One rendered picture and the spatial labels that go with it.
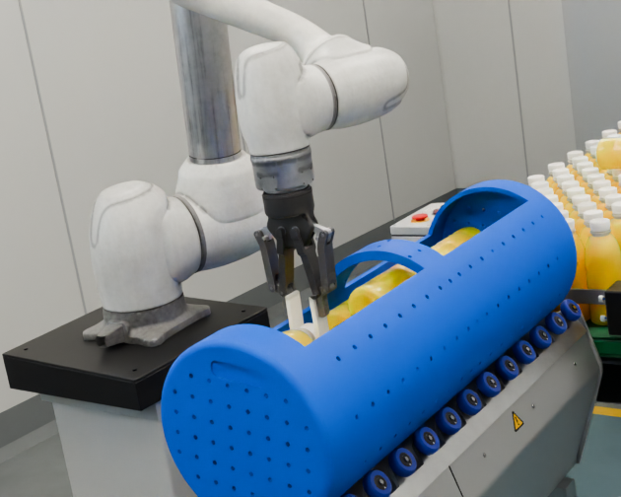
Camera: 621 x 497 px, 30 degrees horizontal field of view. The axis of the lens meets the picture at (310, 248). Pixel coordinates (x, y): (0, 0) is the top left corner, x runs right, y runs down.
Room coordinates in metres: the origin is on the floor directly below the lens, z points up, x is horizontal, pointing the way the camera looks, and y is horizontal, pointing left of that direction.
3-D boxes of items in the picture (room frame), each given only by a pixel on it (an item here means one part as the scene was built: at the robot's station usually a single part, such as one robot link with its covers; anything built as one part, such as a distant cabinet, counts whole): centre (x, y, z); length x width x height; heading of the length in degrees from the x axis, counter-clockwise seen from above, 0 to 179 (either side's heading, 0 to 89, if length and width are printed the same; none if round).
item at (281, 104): (1.71, 0.01, 1.51); 0.13 x 0.11 x 0.16; 122
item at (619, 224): (2.32, -0.64, 1.00); 0.07 x 0.07 x 0.19
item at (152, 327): (2.11, 0.34, 1.10); 0.22 x 0.18 x 0.06; 146
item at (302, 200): (1.70, 0.02, 1.33); 0.08 x 0.07 x 0.09; 55
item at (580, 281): (2.26, -0.51, 1.00); 0.07 x 0.07 x 0.19
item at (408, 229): (2.53, -0.28, 1.05); 0.20 x 0.10 x 0.10; 144
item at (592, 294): (2.26, -0.44, 0.96); 0.40 x 0.01 x 0.03; 54
